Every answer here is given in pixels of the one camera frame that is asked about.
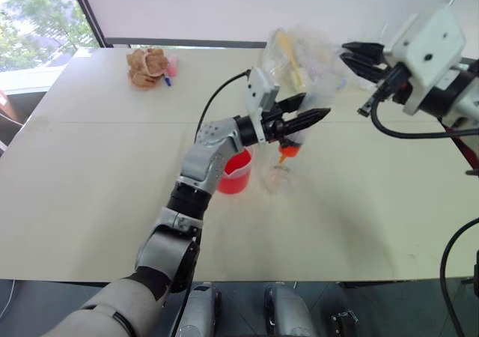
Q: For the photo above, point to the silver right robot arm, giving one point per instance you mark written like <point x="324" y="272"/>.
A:
<point x="454" y="97"/>

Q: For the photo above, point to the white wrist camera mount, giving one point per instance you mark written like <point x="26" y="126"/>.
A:
<point x="260" y="90"/>
<point x="430" y="41"/>

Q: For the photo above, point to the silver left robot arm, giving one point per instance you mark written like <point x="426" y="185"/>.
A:
<point x="202" y="164"/>

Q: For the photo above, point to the black window frame post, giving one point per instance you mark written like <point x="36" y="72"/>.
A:
<point x="88" y="13"/>

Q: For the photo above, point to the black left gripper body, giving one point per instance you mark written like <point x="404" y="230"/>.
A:
<point x="276" y="127"/>

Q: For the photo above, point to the clear glass with orange cap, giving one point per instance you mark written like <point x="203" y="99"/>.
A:
<point x="278" y="181"/>

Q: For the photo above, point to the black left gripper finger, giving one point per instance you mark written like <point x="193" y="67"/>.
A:
<point x="308" y="118"/>
<point x="293" y="103"/>

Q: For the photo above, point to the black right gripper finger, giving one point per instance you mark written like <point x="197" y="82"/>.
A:
<point x="365" y="47"/>
<point x="365" y="67"/>

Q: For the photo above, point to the brown lumpy model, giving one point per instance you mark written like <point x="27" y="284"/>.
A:
<point x="146" y="67"/>

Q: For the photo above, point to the small pink bottle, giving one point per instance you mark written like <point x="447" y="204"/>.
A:
<point x="173" y="66"/>

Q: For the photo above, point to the blue pen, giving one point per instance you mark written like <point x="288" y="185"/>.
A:
<point x="167" y="80"/>

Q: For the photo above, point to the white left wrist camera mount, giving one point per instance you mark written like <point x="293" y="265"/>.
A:
<point x="260" y="90"/>

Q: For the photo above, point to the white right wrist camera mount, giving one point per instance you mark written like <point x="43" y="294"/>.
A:
<point x="430" y="41"/>

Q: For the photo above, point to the cup of red liquid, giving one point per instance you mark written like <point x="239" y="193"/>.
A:
<point x="235" y="174"/>

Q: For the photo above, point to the black bracket under table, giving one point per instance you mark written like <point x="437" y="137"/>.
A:
<point x="344" y="322"/>

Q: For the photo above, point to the silver rounded robot leg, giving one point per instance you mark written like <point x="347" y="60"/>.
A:
<point x="288" y="312"/>
<point x="200" y="311"/>

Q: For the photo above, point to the black wall base strip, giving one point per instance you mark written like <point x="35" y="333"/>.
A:
<point x="187" y="43"/>

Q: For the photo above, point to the clear plastic bag with sticks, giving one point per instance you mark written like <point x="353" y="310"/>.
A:
<point x="299" y="63"/>

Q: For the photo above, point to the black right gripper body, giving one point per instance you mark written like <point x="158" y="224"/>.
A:
<point x="396" y="84"/>

